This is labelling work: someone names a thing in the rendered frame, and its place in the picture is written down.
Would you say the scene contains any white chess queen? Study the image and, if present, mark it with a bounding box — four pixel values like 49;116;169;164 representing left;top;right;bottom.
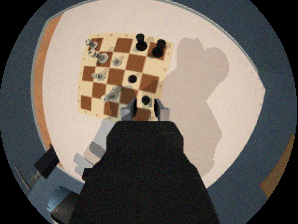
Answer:
101;89;118;103

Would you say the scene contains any small chessboard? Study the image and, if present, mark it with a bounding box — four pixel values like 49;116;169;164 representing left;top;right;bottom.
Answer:
77;33;174;123

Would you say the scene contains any white pawn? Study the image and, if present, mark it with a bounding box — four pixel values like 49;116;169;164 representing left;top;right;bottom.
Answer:
111;57;122;66

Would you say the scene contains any white rook chess piece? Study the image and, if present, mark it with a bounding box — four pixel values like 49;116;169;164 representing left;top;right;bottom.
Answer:
85;39;98;49

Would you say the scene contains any white chess king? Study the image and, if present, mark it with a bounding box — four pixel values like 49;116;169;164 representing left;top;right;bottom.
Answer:
88;49;109;64

